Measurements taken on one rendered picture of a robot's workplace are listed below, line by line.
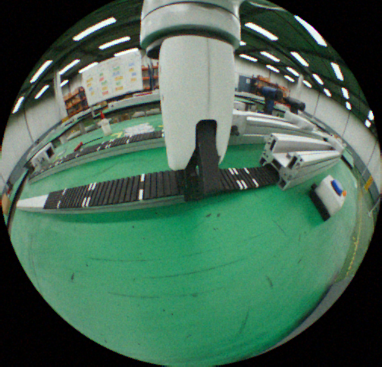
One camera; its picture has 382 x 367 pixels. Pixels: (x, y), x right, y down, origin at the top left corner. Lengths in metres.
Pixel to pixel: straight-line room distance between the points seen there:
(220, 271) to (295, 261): 0.13
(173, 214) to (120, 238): 0.09
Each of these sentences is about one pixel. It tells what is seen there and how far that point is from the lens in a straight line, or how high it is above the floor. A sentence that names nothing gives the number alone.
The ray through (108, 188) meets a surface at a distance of 0.20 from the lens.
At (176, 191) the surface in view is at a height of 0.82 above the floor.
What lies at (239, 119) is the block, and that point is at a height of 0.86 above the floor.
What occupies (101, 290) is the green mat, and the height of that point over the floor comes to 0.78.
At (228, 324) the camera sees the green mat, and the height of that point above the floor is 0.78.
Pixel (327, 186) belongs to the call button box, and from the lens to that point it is 0.31.
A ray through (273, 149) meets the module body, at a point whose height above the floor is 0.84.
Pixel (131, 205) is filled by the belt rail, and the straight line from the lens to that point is 0.19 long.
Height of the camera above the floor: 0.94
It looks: 45 degrees down
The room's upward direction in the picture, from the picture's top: straight up
